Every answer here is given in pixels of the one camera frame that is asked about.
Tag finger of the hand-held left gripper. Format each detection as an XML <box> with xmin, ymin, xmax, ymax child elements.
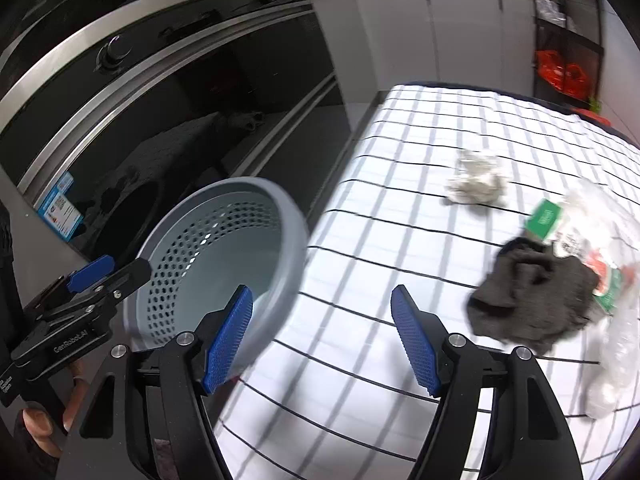
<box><xmin>85</xmin><ymin>258</ymin><xmax>152</xmax><ymax>312</ymax></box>
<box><xmin>35</xmin><ymin>255</ymin><xmax>115</xmax><ymax>313</ymax></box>

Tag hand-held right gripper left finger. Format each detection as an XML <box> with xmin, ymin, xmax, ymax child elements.
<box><xmin>55</xmin><ymin>285</ymin><xmax>254</xmax><ymax>480</ymax></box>

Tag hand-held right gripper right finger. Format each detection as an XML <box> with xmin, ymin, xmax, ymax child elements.
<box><xmin>391</xmin><ymin>285</ymin><xmax>583</xmax><ymax>480</ymax></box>

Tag grey perforated waste basket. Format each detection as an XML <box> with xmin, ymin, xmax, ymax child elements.
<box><xmin>122</xmin><ymin>176</ymin><xmax>311</xmax><ymax>381</ymax></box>

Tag dark grey cloth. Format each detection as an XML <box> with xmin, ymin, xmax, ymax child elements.
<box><xmin>467</xmin><ymin>237</ymin><xmax>608</xmax><ymax>356</ymax></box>

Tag crushed clear plastic bottle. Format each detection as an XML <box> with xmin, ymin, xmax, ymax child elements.
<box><xmin>582</xmin><ymin>305</ymin><xmax>640</xmax><ymax>421</ymax></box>

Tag printed clear plastic bag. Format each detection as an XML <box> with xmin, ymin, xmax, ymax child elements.
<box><xmin>525</xmin><ymin>180</ymin><xmax>640</xmax><ymax>318</ymax></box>

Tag person's left hand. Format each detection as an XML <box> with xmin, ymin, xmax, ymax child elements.
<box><xmin>15</xmin><ymin>362</ymin><xmax>91</xmax><ymax>461</ymax></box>

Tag large blue energy label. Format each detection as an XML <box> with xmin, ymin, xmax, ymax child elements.
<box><xmin>36</xmin><ymin>187</ymin><xmax>83</xmax><ymax>241</ymax></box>

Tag white checkered tablecloth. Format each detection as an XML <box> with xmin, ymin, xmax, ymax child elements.
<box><xmin>212</xmin><ymin>84</ymin><xmax>640</xmax><ymax>480</ymax></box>

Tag black glass built-in appliance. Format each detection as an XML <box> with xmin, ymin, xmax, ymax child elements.
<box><xmin>0</xmin><ymin>0</ymin><xmax>351</xmax><ymax>261</ymax></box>

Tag black frying pan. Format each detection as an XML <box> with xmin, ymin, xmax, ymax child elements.
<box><xmin>15</xmin><ymin>0</ymin><xmax>146</xmax><ymax>31</ymax></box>

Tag red plastic item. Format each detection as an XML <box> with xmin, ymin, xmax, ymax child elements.
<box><xmin>575</xmin><ymin>107</ymin><xmax>612</xmax><ymax>127</ymax></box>

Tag grey kitchen cabinets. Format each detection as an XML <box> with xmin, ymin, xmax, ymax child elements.
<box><xmin>307</xmin><ymin>0</ymin><xmax>541</xmax><ymax>106</ymax></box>

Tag red plastic bag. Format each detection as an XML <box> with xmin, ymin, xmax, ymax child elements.
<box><xmin>535</xmin><ymin>50</ymin><xmax>588</xmax><ymax>95</ymax></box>

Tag black metal shelf rack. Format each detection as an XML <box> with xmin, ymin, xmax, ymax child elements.
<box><xmin>525</xmin><ymin>0</ymin><xmax>608</xmax><ymax>106</ymax></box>

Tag crumpled clear plastic wrap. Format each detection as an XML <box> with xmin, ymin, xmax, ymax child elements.
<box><xmin>537</xmin><ymin>0</ymin><xmax>567</xmax><ymax>27</ymax></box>

